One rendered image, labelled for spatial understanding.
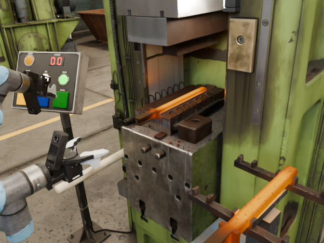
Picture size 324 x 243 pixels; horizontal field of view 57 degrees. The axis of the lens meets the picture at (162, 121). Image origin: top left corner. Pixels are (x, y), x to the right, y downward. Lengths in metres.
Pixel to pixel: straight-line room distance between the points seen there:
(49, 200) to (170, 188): 1.42
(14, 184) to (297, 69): 0.88
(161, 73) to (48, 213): 1.40
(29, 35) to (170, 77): 4.54
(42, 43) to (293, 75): 5.26
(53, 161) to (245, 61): 0.69
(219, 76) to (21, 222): 1.09
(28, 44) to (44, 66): 4.35
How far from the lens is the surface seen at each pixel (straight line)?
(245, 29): 1.03
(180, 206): 1.26
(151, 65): 1.41
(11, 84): 1.15
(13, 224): 0.94
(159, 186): 1.29
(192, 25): 1.18
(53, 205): 2.44
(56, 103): 1.44
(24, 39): 5.85
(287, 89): 1.05
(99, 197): 2.40
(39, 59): 1.55
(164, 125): 1.19
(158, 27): 1.08
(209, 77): 1.58
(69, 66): 1.45
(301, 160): 1.57
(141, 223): 1.56
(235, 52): 1.06
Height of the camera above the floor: 1.47
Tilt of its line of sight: 25 degrees down
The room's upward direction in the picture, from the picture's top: 3 degrees counter-clockwise
